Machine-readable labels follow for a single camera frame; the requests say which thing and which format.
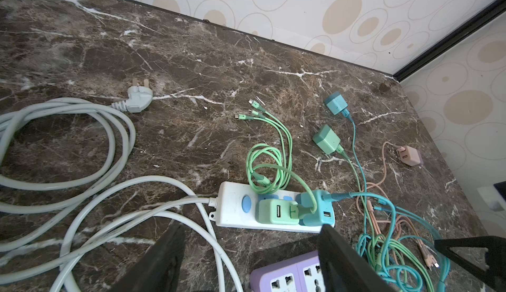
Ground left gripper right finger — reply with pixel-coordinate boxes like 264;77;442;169
317;224;393;292

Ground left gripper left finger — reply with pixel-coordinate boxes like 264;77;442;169
110;224;185;292

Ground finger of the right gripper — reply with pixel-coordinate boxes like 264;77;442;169
434;235;505;288

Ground teal charger plug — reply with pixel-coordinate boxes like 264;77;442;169
295;190;335;227
324;92;350;117

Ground pink charger cable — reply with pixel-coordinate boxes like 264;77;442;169
355;141;440;271

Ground light green charger plug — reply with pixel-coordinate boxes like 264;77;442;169
256;198;300;226

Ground white blue power strip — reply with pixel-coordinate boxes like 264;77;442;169
209;181;322;233

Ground light green charger cable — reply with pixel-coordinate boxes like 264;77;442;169
235;99;319;214

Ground pink charger plug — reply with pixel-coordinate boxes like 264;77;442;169
397;146;422;167

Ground darker green charger plug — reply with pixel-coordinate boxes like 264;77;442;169
312;125;344;155

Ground purple power strip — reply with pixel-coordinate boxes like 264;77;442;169
250;251;326;292

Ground tangled green teal cables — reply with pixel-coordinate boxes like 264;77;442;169
327;109;451;292

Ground white power strip cable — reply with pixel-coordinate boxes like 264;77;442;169
0;78;245;292

